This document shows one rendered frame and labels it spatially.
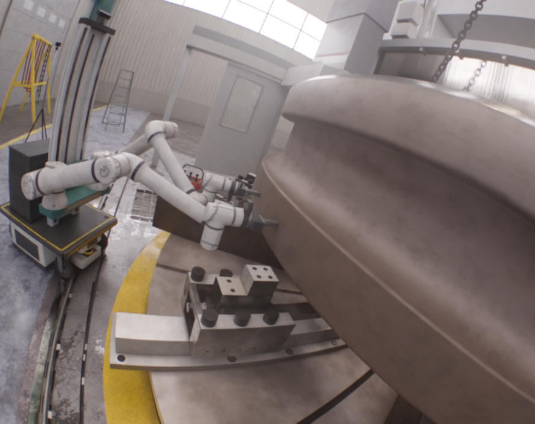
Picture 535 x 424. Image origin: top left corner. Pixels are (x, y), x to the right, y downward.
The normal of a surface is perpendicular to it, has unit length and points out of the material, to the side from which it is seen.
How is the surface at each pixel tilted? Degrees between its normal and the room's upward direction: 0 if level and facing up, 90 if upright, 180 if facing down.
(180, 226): 90
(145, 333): 0
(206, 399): 0
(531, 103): 90
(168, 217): 90
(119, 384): 0
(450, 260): 90
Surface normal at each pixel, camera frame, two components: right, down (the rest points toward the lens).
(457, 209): -0.77, -0.07
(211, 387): 0.34, -0.88
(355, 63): 0.36, 0.45
